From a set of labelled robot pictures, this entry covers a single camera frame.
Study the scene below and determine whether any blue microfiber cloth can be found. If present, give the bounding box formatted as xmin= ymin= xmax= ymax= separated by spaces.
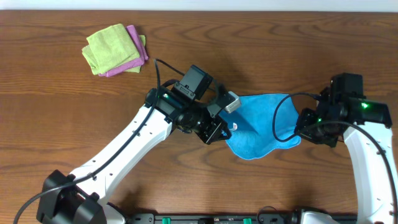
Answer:
xmin=220 ymin=93 xmax=301 ymax=160

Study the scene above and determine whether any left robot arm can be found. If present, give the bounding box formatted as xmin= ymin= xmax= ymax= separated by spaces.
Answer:
xmin=36 ymin=83 xmax=240 ymax=223

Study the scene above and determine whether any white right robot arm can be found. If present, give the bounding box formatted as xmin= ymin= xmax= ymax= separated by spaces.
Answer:
xmin=295 ymin=98 xmax=397 ymax=223

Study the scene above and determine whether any pink folded cloth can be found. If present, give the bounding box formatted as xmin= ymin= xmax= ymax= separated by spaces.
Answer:
xmin=99 ymin=25 xmax=149 ymax=77

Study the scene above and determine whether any green folded cloth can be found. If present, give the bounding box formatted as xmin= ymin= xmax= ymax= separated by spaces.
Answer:
xmin=82 ymin=24 xmax=136 ymax=75

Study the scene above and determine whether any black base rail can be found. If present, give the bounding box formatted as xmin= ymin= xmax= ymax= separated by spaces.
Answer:
xmin=127 ymin=212 xmax=292 ymax=224

